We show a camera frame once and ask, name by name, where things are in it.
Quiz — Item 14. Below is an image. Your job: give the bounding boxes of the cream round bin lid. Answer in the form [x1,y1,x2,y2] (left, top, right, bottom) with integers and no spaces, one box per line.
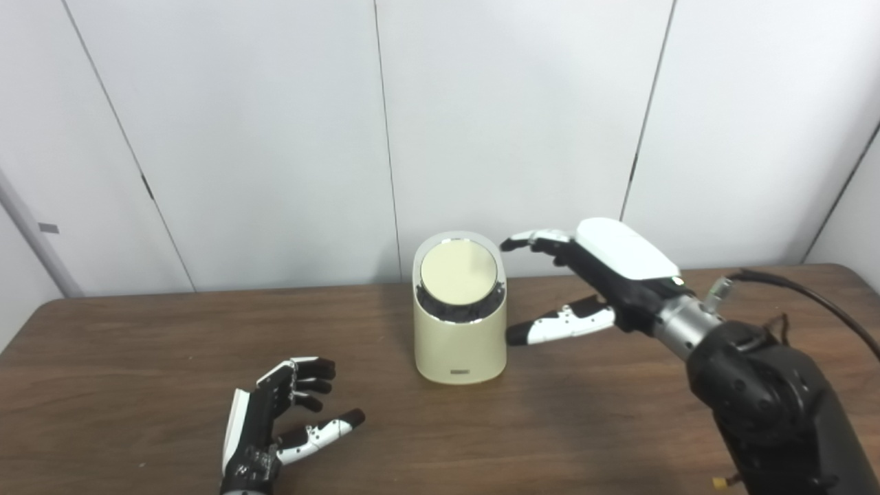
[419,239,498,308]

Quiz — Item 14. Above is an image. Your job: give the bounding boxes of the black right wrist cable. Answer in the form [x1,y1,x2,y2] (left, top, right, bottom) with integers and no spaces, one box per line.
[701,268,880,362]

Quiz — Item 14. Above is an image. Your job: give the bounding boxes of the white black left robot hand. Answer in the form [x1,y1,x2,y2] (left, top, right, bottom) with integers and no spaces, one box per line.
[220,356,366,495]

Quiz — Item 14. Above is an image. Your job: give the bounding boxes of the grey wall corner strip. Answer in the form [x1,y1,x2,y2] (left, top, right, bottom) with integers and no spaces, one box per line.
[0,168,85,298]

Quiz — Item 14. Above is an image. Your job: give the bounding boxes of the black bin liner bag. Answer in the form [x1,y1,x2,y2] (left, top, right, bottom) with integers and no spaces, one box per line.
[416,285,504,324]

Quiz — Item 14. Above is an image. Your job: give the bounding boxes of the cream-colored round bin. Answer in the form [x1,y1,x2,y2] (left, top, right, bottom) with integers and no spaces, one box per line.
[412,231,508,386]

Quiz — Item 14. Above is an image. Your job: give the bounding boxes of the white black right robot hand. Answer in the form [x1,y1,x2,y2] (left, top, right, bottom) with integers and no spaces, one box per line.
[500,217,688,347]

